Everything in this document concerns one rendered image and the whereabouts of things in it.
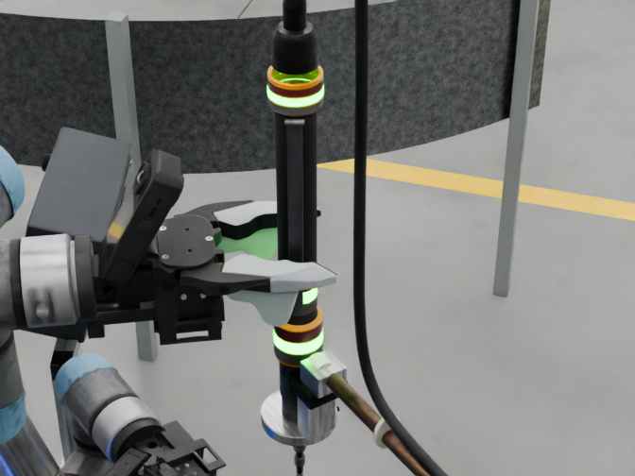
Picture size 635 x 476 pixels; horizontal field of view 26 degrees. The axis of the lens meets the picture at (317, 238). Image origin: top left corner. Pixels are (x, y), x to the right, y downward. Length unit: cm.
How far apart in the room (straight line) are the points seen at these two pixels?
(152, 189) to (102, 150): 100
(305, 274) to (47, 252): 21
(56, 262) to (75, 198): 84
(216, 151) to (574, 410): 108
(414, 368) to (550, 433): 39
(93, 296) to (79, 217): 81
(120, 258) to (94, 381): 59
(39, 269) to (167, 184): 13
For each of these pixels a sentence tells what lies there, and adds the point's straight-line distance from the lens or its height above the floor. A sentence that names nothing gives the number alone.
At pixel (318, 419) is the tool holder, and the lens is 123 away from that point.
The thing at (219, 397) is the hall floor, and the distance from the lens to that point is 345.
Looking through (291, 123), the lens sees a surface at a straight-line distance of 106.
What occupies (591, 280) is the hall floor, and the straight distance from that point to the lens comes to 388.
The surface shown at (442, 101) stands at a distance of 332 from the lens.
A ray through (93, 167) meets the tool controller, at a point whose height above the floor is 124.
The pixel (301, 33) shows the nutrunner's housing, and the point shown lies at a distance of 103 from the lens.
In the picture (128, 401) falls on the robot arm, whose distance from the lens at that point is 166.
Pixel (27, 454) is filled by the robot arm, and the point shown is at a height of 121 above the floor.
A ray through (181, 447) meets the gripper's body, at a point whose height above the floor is 121.
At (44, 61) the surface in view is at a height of 84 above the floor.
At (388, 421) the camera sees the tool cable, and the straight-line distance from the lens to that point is 112.
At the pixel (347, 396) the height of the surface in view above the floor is 155.
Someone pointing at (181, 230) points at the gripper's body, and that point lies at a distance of 115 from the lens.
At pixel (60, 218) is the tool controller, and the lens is 192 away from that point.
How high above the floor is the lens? 234
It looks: 36 degrees down
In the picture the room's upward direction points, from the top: straight up
